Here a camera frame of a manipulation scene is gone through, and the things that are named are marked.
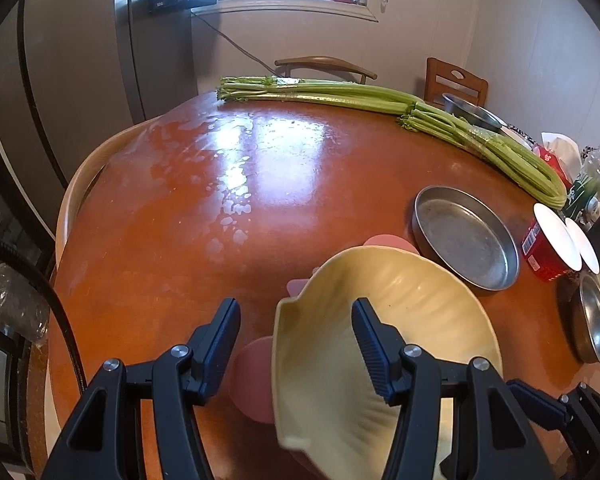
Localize black cable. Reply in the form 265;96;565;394
0;232;88;406

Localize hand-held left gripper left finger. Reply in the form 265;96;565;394
40;298;242;480

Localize clear plastic bag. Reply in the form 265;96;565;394
0;260;50;346

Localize pink plate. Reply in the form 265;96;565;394
230;233;422;461

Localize red paper bowl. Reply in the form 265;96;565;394
564;217;600;275
522;203;582;282

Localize metal bowl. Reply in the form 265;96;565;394
570;271;600;366

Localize wall cable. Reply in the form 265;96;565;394
195;12;277;74

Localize wooden chair with slatted back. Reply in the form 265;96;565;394
424;57;489;109

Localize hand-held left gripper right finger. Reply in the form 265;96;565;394
351;297;556;480

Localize red tissue box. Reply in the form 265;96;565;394
529;131;583;186

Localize grey refrigerator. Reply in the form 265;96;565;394
0;0;198;281

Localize white ceramic bowl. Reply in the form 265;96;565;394
500;122;535;152

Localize round metal pan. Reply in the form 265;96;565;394
412;185;522;292

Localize metal pot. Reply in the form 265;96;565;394
441;92;505;133

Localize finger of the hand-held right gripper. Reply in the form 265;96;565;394
505;379;600;466

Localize cream chair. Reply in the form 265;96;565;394
55;114;163;261

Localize yellow shell-shaped plate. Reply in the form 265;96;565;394
271;246;504;468

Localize celery bundle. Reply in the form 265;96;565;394
396;102;568;209
216;75;418;117

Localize clear plastic bottle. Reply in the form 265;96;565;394
567;137;600;216

